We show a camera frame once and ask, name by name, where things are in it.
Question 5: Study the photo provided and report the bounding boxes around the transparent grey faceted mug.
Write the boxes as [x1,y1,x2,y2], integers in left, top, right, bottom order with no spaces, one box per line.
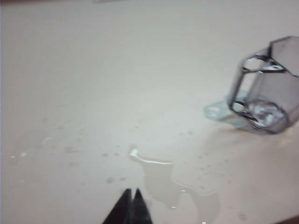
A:
[228,35,299,135]

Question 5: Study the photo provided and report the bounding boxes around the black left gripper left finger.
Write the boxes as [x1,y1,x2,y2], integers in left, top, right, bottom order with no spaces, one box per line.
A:
[102,188,132,224]

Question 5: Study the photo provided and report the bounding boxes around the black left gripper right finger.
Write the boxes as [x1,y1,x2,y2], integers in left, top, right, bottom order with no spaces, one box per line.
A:
[130,188,154,224]

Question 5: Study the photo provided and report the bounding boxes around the spilled water puddle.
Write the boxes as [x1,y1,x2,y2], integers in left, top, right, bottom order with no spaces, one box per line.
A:
[128,148,221,224]

